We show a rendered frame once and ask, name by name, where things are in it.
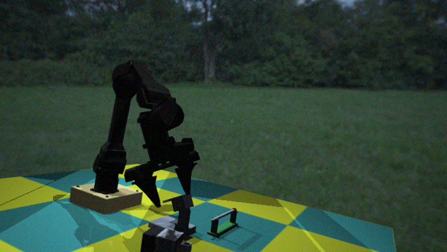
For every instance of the green flat plate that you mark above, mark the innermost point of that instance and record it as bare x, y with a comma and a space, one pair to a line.
218, 230

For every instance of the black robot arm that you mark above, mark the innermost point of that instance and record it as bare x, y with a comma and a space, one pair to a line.
128, 80

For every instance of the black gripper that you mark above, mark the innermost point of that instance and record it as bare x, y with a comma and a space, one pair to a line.
142, 174

